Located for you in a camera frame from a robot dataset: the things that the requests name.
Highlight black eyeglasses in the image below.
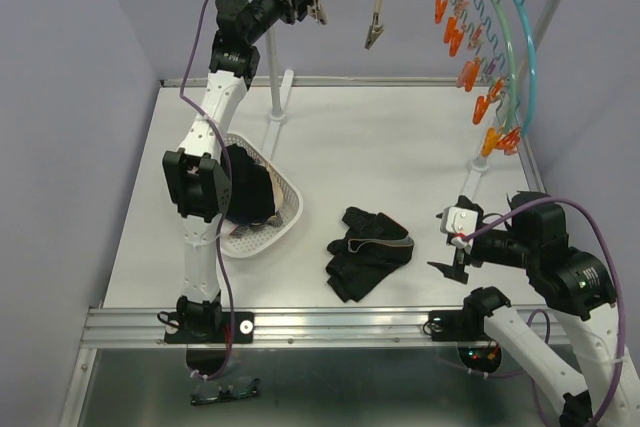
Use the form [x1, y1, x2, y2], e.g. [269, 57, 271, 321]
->
[190, 377, 261, 407]

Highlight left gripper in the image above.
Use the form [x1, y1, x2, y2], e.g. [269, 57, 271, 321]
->
[242, 0, 322, 45]

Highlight metal clothes rack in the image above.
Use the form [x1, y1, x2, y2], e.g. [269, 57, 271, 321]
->
[263, 0, 561, 200]

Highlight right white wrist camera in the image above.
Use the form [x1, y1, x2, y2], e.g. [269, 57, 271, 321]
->
[440, 206, 478, 253]

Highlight blue plastic clip hanger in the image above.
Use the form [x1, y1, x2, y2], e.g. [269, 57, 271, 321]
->
[490, 0, 542, 152]

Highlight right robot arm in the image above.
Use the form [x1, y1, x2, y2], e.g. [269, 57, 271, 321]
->
[423, 192, 639, 426]

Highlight white perforated plastic basket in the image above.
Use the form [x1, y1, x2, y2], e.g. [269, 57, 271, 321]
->
[221, 131, 304, 259]

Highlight black shorts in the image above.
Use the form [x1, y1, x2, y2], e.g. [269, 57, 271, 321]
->
[325, 207, 415, 302]
[226, 144, 276, 225]

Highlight green plastic clip hanger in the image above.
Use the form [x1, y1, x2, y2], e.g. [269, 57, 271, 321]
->
[434, 0, 517, 161]

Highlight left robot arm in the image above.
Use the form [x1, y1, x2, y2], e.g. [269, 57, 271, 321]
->
[157, 0, 313, 344]

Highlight grey striped underwear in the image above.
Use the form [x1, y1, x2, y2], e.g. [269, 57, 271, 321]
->
[228, 216, 283, 238]

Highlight aluminium mounting rail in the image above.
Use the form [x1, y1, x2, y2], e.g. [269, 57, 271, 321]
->
[82, 304, 614, 348]

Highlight black underwear beige waistband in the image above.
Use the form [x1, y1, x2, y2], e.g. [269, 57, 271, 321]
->
[266, 165, 286, 212]

